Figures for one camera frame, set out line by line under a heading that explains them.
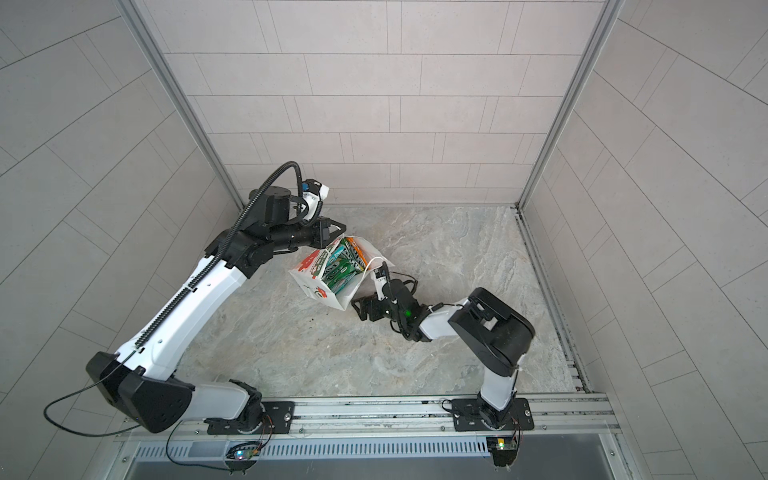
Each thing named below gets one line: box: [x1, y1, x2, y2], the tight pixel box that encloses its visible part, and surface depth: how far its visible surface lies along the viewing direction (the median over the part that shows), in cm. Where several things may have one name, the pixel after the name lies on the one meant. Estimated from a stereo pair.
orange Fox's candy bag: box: [343, 237, 369, 270], surface depth 91 cm
